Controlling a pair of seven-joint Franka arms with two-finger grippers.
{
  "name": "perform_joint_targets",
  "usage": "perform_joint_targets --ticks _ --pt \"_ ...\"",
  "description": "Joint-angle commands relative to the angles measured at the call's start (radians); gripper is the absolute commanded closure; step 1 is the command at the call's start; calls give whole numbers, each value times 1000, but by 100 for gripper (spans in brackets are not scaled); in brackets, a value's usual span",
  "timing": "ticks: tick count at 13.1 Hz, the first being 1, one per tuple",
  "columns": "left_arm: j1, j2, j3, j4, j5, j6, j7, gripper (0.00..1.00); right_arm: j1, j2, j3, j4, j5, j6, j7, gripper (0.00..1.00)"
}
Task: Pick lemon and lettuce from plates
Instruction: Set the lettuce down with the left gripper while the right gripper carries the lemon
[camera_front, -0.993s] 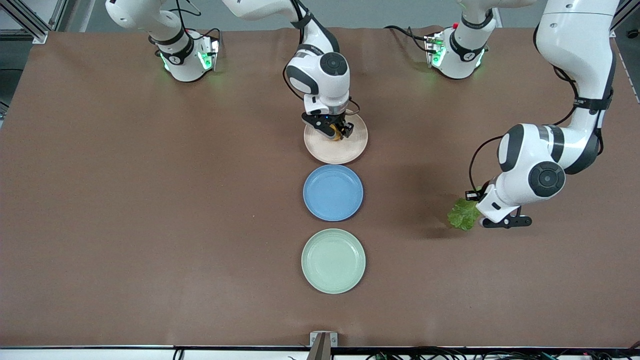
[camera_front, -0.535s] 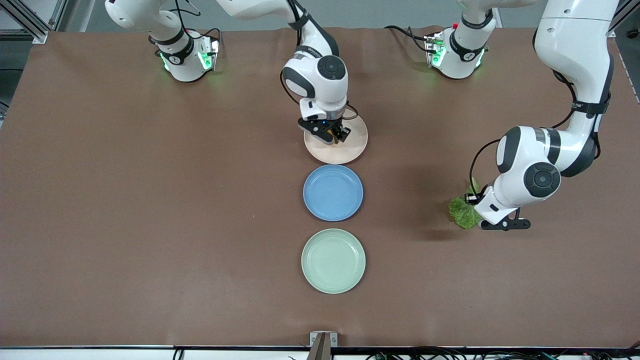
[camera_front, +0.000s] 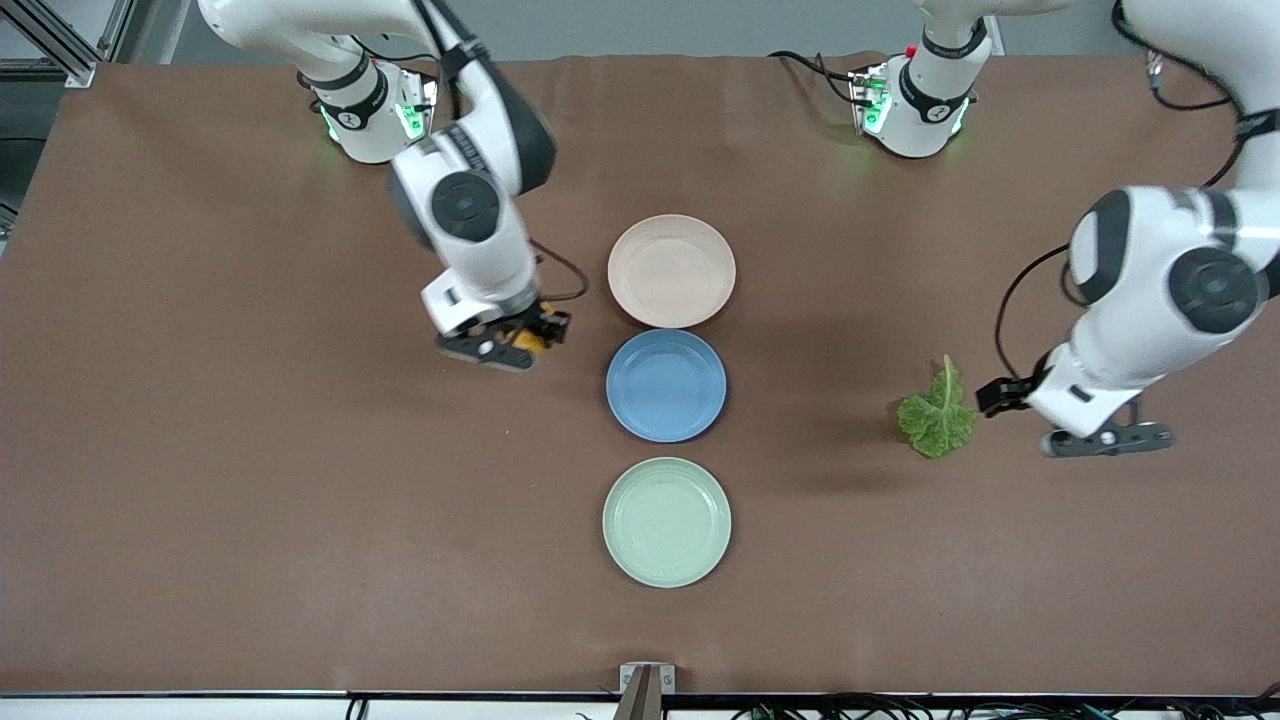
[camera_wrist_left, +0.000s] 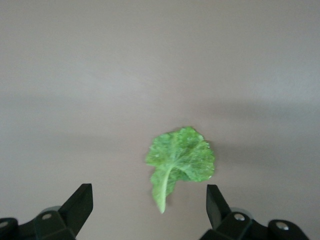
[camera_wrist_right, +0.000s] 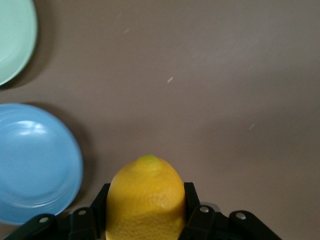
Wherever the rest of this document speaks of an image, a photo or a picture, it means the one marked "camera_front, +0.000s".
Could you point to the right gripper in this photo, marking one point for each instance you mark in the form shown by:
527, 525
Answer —
541, 323

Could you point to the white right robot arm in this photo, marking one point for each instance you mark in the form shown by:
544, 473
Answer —
470, 200

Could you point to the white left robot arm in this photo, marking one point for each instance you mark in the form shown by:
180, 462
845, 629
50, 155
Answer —
1170, 280

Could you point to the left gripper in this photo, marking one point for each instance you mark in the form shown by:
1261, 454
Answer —
1012, 392

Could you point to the grey metal bracket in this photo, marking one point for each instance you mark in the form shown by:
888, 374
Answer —
646, 685

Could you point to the blue round plate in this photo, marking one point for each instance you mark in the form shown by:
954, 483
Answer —
666, 386

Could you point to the pink round plate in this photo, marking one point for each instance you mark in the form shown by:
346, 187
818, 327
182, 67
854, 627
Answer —
671, 270

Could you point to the green round plate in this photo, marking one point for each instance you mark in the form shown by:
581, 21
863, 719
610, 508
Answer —
666, 522

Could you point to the yellow lemon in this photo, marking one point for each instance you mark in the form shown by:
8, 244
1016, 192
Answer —
530, 338

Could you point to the green lettuce leaf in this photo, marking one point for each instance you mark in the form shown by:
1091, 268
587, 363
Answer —
938, 415

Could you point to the brown table cover sheet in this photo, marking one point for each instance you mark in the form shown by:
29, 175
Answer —
250, 520

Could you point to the aluminium frame profile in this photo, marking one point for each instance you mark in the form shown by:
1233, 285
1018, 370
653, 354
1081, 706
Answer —
60, 45

